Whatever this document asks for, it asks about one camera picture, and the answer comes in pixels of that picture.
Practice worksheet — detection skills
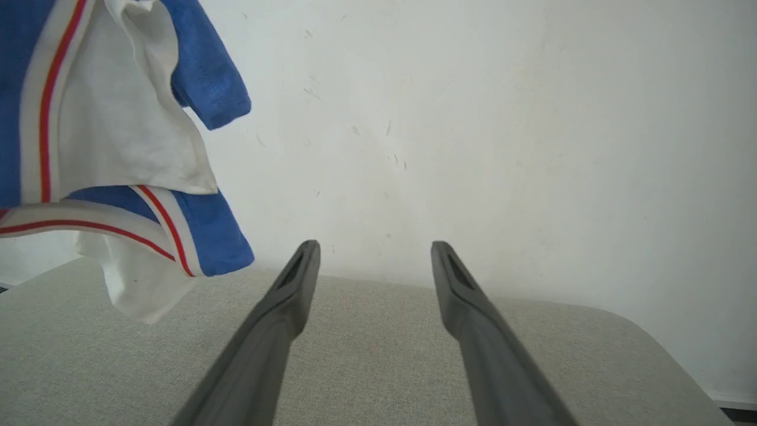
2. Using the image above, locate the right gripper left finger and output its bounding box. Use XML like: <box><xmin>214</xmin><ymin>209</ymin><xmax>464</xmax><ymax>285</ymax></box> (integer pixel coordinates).
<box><xmin>169</xmin><ymin>240</ymin><xmax>321</xmax><ymax>426</ymax></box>

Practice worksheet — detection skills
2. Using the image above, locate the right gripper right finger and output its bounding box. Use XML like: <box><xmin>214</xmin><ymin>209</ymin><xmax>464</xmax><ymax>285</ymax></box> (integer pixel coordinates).
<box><xmin>431</xmin><ymin>241</ymin><xmax>577</xmax><ymax>426</ymax></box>

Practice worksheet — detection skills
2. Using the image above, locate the blue white red-striped garment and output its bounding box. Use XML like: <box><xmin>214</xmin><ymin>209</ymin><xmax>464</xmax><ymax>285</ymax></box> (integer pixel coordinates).
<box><xmin>0</xmin><ymin>0</ymin><xmax>255</xmax><ymax>325</ymax></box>

